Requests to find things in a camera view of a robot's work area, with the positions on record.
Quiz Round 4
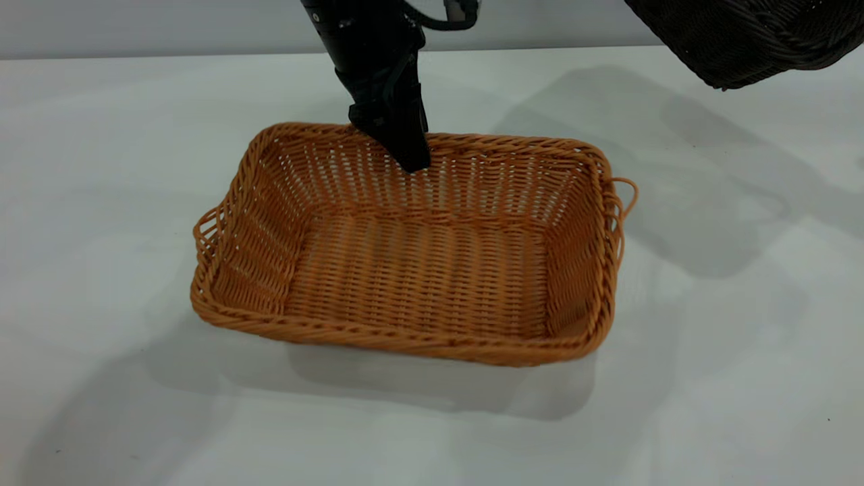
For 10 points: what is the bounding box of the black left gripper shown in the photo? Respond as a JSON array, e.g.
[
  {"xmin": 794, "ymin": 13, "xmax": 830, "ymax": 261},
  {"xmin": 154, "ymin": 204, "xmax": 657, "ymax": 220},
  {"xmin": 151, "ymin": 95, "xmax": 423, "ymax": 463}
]
[{"xmin": 335, "ymin": 46, "xmax": 433, "ymax": 174}]

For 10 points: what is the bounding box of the orange-brown wicker basket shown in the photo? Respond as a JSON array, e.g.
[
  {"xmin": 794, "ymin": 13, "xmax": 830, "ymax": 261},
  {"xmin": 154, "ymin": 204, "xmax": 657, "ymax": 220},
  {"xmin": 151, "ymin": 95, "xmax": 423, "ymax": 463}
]
[{"xmin": 190, "ymin": 121, "xmax": 639, "ymax": 368}]

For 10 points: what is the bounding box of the dark brown wicker basket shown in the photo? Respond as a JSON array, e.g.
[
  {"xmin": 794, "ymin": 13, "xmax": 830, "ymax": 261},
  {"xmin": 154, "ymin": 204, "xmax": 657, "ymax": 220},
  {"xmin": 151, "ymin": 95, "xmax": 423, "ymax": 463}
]
[{"xmin": 624, "ymin": 0, "xmax": 864, "ymax": 91}]

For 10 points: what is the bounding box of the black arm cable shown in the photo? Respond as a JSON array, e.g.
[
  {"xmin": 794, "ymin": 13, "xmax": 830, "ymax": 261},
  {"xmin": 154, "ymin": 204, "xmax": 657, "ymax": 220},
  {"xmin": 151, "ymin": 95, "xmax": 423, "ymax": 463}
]
[{"xmin": 402, "ymin": 0, "xmax": 482, "ymax": 32}]

